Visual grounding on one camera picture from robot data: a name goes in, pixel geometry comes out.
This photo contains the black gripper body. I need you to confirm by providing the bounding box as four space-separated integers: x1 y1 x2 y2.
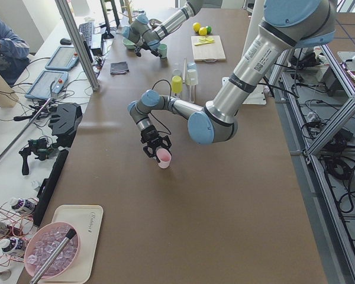
141 125 162 148
135 42 152 51

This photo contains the green cup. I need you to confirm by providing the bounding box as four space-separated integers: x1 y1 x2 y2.
157 43 167 59

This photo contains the pink cup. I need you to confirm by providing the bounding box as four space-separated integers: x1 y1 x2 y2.
156 148 172 169

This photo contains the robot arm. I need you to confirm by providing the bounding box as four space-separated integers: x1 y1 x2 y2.
122 0 204 57
128 0 337 158

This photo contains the grey cup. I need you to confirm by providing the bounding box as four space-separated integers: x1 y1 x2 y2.
172 69 182 77

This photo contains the yellow cup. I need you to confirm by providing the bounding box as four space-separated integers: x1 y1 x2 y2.
171 76 183 93

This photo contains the light blue cup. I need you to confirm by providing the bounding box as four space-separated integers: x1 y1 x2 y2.
187 62 197 70

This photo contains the white cup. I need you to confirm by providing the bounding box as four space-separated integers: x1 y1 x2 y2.
186 69 198 86

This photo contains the green bowl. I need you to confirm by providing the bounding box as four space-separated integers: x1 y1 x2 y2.
122 38 135 50

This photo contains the grey folded cloth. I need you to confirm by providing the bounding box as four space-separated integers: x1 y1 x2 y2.
110 62 129 75

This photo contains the yellow lemon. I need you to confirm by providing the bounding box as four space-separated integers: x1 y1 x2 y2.
192 22 201 33
198 27 208 36

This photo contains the black keyboard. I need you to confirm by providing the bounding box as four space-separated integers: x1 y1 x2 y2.
78 22 94 48

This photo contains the yellow plastic knife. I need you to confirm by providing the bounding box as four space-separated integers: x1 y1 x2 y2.
194 41 215 46

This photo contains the bamboo cutting board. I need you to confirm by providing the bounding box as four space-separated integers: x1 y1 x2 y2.
191 35 226 62

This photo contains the blue teach pendant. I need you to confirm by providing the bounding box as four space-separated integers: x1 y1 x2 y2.
25 70 69 100
45 46 79 71

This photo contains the black computer mouse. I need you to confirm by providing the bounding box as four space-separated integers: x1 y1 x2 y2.
60 38 72 45

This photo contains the beige tray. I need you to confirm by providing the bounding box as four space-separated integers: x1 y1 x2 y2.
24 205 104 283

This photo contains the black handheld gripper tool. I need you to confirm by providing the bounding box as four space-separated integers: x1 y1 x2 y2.
18 137 59 176

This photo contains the black bar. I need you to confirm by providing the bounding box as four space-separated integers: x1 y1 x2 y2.
33 150 69 227

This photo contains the seated person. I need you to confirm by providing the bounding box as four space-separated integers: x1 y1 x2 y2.
0 20 30 86

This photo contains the small white bottle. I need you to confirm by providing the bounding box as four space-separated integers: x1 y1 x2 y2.
9 198 36 215

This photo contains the pink bowl of ice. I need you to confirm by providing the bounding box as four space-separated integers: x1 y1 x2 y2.
24 222 80 279

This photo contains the white wire cup rack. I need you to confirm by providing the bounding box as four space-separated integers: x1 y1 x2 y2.
173 58 196 103

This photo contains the aluminium frame post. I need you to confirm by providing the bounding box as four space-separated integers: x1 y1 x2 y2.
55 0 99 91

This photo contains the metal scoop handle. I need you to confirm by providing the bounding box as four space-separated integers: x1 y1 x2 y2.
30 228 76 284

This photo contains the aluminium frame right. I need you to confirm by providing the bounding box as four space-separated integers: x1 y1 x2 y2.
272 38 355 283

